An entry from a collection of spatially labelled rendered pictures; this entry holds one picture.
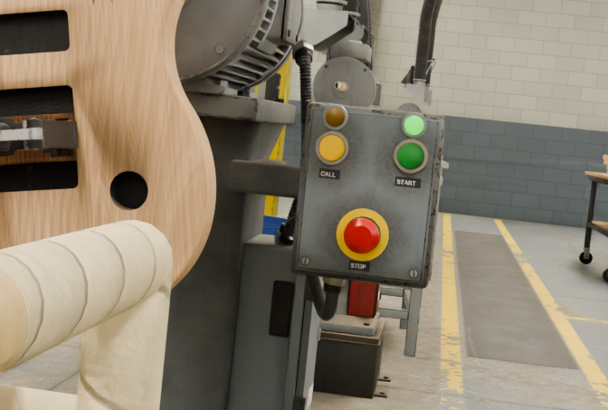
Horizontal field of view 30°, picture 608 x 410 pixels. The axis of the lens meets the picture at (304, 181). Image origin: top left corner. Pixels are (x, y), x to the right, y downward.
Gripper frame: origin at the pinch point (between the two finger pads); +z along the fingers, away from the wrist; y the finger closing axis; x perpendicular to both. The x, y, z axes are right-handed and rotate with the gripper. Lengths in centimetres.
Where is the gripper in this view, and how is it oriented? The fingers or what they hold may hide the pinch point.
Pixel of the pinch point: (24, 138)
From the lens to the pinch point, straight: 113.3
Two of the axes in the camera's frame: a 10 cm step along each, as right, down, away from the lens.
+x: -0.6, -10.0, -0.3
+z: 1.2, -0.3, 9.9
